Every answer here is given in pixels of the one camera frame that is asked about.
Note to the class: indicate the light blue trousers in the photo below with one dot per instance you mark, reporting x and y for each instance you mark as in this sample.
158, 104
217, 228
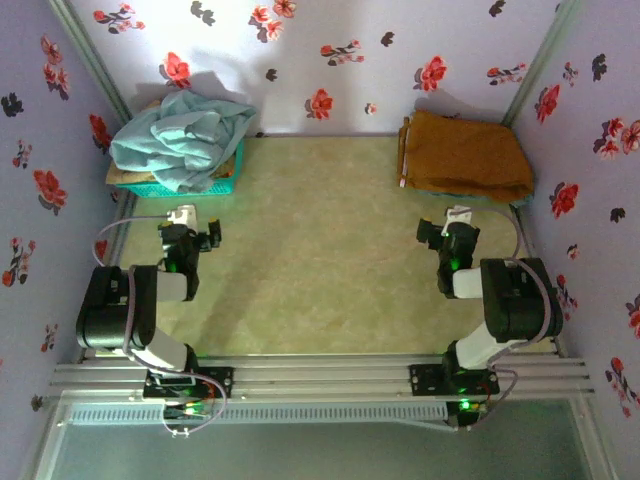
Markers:
185, 135

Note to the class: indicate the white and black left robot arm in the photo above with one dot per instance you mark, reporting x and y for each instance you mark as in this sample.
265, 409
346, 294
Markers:
110, 320

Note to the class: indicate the brown folded trousers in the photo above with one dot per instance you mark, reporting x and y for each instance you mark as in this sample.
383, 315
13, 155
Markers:
465, 155

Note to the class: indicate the teal plastic basket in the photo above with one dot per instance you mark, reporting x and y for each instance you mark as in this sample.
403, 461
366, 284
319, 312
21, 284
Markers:
210, 189

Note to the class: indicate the small circuit board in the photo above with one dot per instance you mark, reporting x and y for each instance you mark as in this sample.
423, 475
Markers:
470, 406
190, 410

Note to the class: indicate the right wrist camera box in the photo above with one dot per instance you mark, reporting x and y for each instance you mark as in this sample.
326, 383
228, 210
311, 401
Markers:
457, 215

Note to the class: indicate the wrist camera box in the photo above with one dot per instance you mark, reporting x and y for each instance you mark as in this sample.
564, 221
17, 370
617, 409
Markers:
457, 215
181, 215

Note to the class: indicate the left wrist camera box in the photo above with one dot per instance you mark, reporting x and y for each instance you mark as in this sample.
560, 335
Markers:
181, 215

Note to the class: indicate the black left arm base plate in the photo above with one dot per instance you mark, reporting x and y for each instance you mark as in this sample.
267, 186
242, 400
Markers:
215, 382

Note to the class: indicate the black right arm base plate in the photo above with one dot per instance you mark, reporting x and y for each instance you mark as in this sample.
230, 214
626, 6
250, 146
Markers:
425, 380

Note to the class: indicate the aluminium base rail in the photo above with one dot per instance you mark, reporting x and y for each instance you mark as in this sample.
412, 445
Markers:
320, 377

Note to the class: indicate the aluminium corner post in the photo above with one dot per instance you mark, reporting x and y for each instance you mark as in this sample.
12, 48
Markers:
542, 60
90, 60

